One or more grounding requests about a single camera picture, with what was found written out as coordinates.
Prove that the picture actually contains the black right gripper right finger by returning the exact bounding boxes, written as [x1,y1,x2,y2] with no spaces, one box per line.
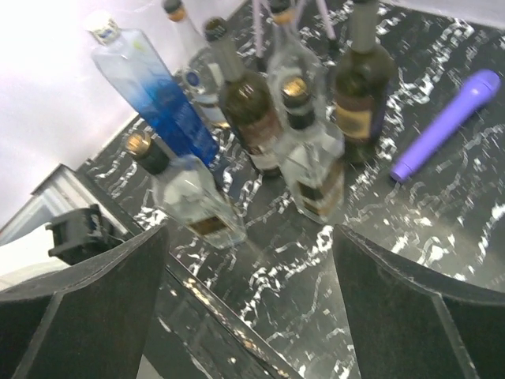
[332,225,504,378]

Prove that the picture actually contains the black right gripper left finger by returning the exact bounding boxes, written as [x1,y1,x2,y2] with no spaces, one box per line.
[1,225,169,378]

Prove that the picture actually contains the clear bottle gold cap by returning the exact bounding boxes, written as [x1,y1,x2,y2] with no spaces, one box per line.
[275,76,345,224]

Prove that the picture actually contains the dark wine bottle silver cap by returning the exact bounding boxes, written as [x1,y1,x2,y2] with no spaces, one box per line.
[334,1,396,164]

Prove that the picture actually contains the clear plastic bottle blue label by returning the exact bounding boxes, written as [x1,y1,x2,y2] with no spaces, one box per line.
[267,1,326,124]

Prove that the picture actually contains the blue box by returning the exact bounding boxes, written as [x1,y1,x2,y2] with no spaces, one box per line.
[85,10,219,167]

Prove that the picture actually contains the clear glass bottle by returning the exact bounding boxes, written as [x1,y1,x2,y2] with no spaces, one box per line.
[163,0,229,128]

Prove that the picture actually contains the dark bottle brown label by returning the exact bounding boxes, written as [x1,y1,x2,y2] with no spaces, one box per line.
[204,17,283,177]

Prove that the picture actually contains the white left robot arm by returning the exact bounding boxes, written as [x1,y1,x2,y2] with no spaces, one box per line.
[1,204,127,291]

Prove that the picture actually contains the purple toy microphone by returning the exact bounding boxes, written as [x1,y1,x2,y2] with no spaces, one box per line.
[390,69,501,183]

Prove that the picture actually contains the lilac music stand tripod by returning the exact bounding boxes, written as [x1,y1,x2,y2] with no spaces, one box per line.
[252,0,340,73]

